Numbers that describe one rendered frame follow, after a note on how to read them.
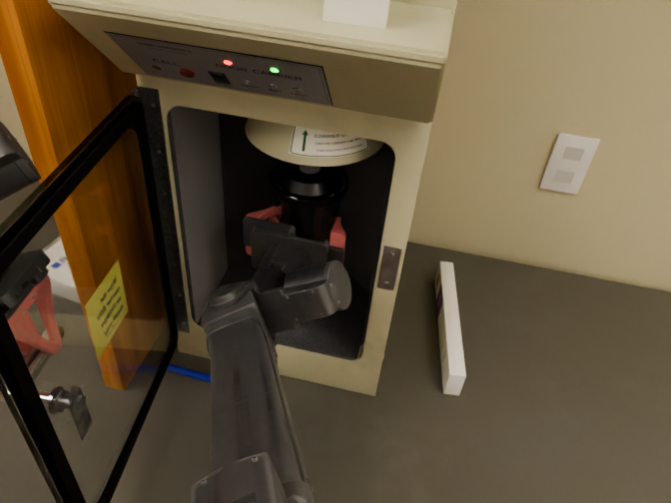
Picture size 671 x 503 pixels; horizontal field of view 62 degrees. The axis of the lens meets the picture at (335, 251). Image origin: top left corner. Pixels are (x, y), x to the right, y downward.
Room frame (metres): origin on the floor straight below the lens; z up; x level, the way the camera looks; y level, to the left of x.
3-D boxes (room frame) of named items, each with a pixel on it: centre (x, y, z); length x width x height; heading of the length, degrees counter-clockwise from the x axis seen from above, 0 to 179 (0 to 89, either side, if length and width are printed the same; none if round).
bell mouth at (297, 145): (0.64, 0.04, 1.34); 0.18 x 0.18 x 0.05
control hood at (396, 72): (0.49, 0.08, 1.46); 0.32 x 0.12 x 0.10; 82
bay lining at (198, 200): (0.67, 0.06, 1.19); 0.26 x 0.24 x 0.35; 82
